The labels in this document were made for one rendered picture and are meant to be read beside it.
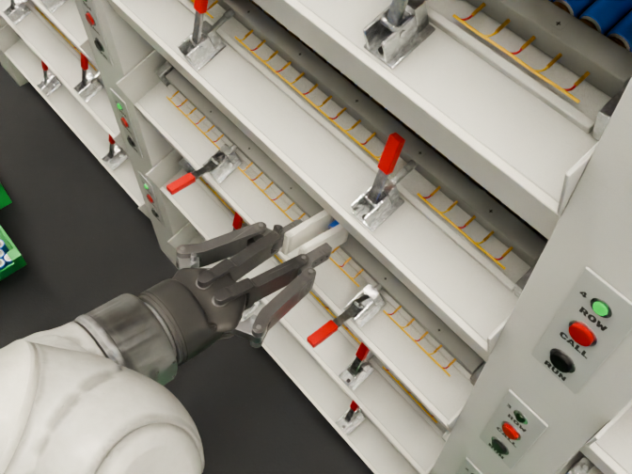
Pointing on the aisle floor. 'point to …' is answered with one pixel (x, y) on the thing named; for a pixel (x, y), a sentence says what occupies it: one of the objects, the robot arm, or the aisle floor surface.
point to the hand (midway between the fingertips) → (316, 237)
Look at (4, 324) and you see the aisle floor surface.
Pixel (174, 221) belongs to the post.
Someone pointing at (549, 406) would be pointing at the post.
